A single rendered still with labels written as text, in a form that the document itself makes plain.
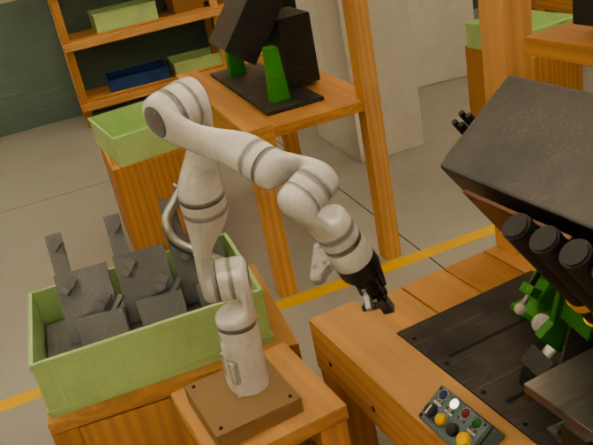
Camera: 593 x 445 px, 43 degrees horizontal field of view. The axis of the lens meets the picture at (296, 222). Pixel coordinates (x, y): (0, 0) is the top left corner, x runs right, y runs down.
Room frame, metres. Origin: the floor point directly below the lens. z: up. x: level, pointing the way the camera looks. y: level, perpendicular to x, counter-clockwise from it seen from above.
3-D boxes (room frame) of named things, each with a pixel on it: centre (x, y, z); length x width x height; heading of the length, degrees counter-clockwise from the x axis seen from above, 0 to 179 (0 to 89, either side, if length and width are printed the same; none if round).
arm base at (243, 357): (1.42, 0.18, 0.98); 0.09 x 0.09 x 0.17; 25
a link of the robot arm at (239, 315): (1.42, 0.17, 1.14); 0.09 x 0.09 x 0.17; 2
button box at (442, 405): (1.14, -0.24, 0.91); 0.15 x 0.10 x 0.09; 22
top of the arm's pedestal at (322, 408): (1.43, 0.18, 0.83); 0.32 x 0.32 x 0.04; 23
